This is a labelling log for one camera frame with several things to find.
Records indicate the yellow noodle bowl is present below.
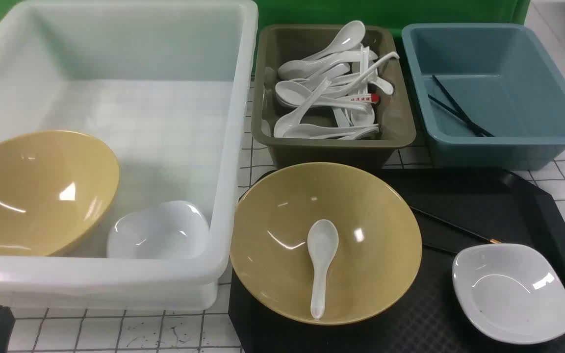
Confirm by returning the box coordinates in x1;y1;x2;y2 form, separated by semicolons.
0;130;120;256
230;162;422;326

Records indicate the black chopstick with gold tip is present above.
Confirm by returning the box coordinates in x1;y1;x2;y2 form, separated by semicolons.
410;206;502;244

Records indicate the white square dish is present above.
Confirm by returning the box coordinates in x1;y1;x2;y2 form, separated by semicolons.
107;201;210;259
452;243;565;346

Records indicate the black chopstick plain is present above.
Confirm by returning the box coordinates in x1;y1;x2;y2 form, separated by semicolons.
422;243;457;256

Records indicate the yellow noodle bowl in bin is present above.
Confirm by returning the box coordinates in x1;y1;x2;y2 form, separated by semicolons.
0;130;120;256

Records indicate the white square dish in bin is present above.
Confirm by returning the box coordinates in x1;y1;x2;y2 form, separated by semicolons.
107;201;210;259

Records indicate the large translucent white plastic bin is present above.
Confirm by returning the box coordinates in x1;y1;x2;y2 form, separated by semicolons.
0;0;258;312

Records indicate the white soup spoon front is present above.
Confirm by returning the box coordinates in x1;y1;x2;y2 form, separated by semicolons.
282;124;380;139

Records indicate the white spoon with red label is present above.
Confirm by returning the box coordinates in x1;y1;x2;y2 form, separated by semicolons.
274;81;380;110

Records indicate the olive green spoon bin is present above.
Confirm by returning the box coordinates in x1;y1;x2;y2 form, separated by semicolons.
251;24;416;169

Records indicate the white soup spoon top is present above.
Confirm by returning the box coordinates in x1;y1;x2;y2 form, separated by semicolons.
304;20;366;60

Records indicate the black plastic serving tray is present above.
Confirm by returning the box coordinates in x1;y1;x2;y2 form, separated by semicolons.
229;168;565;353

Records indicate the black chopstick in blue bin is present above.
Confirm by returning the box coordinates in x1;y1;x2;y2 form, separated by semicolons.
432;75;494;138

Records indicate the blue plastic chopstick bin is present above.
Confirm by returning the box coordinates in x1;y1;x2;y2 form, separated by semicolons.
402;23;565;170

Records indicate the white soup spoon long handle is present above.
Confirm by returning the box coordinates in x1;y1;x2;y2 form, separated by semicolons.
274;51;400;138

